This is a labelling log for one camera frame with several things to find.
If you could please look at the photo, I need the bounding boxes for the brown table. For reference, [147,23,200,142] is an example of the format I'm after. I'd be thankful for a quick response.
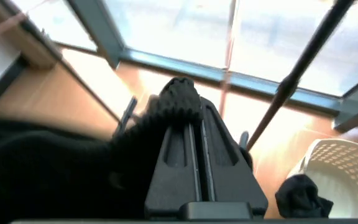
[0,0,62,71]

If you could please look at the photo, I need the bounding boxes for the black clothes rack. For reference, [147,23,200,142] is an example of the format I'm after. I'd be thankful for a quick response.
[112,0,356,152]

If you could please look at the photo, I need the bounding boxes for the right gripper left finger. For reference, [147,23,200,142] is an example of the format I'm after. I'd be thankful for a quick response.
[144,122,203,218]

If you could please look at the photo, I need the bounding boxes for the black knitted garment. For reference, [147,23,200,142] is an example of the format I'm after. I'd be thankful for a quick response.
[0,77,254,223]

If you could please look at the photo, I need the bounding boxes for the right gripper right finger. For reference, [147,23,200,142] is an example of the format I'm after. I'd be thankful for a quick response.
[200,96,269,218]

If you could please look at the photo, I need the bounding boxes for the heap of clothes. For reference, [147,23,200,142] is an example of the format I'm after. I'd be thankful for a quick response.
[274,173,334,218]

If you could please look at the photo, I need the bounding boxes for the white laundry basket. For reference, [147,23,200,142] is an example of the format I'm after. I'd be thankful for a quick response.
[286,138,358,218]

